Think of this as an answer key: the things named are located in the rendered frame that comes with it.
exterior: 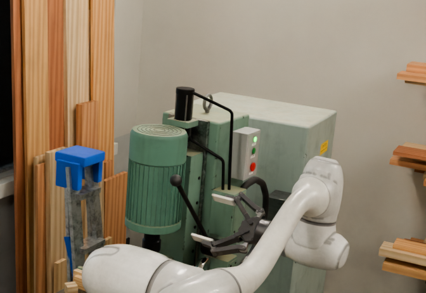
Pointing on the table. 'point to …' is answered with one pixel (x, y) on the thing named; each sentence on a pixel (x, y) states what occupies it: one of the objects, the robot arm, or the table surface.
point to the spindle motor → (155, 178)
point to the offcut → (70, 287)
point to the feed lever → (191, 212)
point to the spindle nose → (151, 242)
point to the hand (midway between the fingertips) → (206, 217)
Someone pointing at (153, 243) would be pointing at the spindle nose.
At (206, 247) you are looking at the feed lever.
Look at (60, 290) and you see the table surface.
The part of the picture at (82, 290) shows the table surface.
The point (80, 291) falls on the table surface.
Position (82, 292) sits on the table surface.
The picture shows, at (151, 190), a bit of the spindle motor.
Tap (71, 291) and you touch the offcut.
